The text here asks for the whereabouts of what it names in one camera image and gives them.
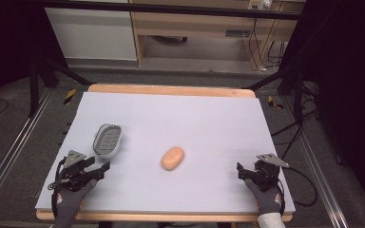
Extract black horizontal frame bar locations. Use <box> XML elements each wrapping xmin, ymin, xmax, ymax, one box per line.
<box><xmin>42</xmin><ymin>0</ymin><xmax>302</xmax><ymax>21</ymax></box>

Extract person's left hand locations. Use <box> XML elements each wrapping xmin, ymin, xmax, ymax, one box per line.
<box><xmin>51</xmin><ymin>179</ymin><xmax>98</xmax><ymax>222</ymax></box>

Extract white cabinet panel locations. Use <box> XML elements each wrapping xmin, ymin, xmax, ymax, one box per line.
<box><xmin>44</xmin><ymin>7</ymin><xmax>139</xmax><ymax>62</ymax></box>

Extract grey soap dish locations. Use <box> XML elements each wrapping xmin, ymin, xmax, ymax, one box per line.
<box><xmin>92</xmin><ymin>123</ymin><xmax>124</xmax><ymax>160</ymax></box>

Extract hanging desk cables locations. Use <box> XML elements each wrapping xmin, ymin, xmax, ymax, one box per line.
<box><xmin>247</xmin><ymin>17</ymin><xmax>287</xmax><ymax>72</ymax></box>

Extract person's right hand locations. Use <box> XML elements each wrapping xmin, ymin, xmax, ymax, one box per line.
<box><xmin>244</xmin><ymin>178</ymin><xmax>283</xmax><ymax>215</ymax></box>

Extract left hand-held gripper cable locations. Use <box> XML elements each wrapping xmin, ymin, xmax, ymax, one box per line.
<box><xmin>47</xmin><ymin>157</ymin><xmax>67</xmax><ymax>219</ymax></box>

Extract black metal stand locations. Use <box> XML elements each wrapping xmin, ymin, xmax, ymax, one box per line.
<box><xmin>28</xmin><ymin>56</ymin><xmax>94</xmax><ymax>119</ymax></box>
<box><xmin>241</xmin><ymin>62</ymin><xmax>306</xmax><ymax>125</ymax></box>

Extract orange bread roll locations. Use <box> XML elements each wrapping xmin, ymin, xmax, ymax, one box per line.
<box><xmin>160</xmin><ymin>145</ymin><xmax>185</xmax><ymax>172</ymax></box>

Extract wooden desk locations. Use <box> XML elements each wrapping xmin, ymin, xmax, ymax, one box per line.
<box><xmin>128</xmin><ymin>0</ymin><xmax>306</xmax><ymax>69</ymax></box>

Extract yellow black floor tape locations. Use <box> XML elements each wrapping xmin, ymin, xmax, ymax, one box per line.
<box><xmin>63</xmin><ymin>87</ymin><xmax>77</xmax><ymax>105</ymax></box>
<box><xmin>267</xmin><ymin>95</ymin><xmax>285</xmax><ymax>111</ymax></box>

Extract white power strip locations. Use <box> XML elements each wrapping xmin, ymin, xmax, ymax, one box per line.
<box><xmin>247</xmin><ymin>0</ymin><xmax>273</xmax><ymax>10</ymax></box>

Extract hand-held gripper cable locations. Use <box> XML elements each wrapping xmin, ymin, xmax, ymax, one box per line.
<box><xmin>47</xmin><ymin>157</ymin><xmax>67</xmax><ymax>219</ymax></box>
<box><xmin>279</xmin><ymin>166</ymin><xmax>318</xmax><ymax>208</ymax></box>

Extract black curtain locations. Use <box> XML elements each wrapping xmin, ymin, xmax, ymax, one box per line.
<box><xmin>0</xmin><ymin>0</ymin><xmax>67</xmax><ymax>115</ymax></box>
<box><xmin>284</xmin><ymin>0</ymin><xmax>365</xmax><ymax>219</ymax></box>

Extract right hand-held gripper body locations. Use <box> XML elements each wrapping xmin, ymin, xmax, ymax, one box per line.
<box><xmin>253</xmin><ymin>153</ymin><xmax>290</xmax><ymax>193</ymax></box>

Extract right hand-held gripper cable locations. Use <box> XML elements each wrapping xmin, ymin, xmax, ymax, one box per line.
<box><xmin>279</xmin><ymin>166</ymin><xmax>318</xmax><ymax>208</ymax></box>

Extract wooden table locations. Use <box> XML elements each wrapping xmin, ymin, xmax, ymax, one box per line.
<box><xmin>35</xmin><ymin>83</ymin><xmax>295</xmax><ymax>223</ymax></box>

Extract pale foam mat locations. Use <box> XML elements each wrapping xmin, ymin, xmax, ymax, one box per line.
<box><xmin>34</xmin><ymin>91</ymin><xmax>297</xmax><ymax>214</ymax></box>

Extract black floor cables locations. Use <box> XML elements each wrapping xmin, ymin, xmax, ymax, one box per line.
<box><xmin>270</xmin><ymin>80</ymin><xmax>319</xmax><ymax>161</ymax></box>

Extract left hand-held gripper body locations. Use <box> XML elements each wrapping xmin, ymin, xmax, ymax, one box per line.
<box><xmin>58</xmin><ymin>149</ymin><xmax>93</xmax><ymax>192</ymax></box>

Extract metal floor rail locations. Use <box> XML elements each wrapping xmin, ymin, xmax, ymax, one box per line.
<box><xmin>0</xmin><ymin>87</ymin><xmax>54</xmax><ymax>220</ymax></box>
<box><xmin>280</xmin><ymin>94</ymin><xmax>347</xmax><ymax>228</ymax></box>

